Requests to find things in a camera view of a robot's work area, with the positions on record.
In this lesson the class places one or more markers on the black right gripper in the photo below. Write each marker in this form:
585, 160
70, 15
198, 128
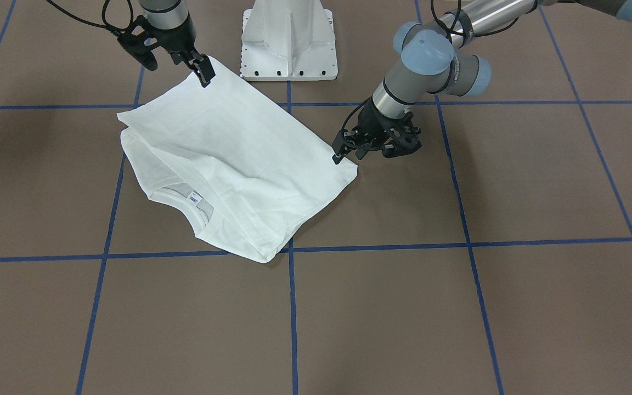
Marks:
175, 39

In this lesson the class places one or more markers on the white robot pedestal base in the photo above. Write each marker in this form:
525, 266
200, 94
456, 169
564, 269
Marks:
288, 41

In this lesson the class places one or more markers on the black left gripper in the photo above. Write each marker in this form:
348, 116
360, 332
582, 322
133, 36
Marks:
371, 120

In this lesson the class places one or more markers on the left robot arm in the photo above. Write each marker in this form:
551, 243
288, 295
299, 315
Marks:
430, 60

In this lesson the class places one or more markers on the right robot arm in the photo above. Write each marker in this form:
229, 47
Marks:
166, 24

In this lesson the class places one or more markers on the white printed t-shirt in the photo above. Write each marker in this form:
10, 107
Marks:
243, 172

